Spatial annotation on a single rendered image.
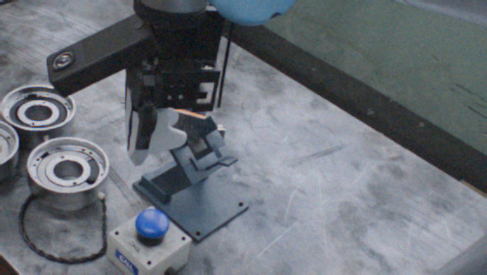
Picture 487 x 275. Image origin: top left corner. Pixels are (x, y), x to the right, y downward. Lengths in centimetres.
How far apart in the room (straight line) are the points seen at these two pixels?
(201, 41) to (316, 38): 196
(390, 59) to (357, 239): 157
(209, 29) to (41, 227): 36
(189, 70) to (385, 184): 47
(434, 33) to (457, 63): 12
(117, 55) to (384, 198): 52
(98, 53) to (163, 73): 6
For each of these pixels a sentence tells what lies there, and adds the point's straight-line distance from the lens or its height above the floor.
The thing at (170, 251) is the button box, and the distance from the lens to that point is 79.
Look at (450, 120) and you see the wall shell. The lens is 244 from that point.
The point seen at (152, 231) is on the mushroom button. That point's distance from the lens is 77.
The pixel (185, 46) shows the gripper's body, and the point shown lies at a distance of 66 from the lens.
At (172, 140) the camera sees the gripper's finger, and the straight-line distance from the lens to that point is 72.
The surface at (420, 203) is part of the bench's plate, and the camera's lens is 103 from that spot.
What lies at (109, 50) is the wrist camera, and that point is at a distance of 64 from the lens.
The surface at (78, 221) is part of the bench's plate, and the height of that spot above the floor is 80.
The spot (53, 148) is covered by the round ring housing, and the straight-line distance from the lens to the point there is 93.
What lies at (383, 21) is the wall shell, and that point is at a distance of 243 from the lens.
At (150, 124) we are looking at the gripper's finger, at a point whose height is 103.
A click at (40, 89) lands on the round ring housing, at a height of 84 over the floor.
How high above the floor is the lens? 145
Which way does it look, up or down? 36 degrees down
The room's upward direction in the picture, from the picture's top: 10 degrees clockwise
